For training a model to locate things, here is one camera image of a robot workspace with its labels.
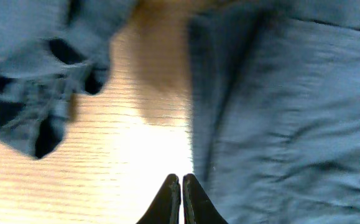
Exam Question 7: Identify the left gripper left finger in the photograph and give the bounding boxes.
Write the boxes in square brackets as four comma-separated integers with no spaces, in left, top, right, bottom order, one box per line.
[136,174,181,224]

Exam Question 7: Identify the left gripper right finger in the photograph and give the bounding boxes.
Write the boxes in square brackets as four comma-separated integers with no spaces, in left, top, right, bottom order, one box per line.
[182,174,228,224]

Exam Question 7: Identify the navy blue shorts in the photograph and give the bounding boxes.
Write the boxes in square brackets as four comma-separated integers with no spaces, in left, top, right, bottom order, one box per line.
[188,0,360,224]

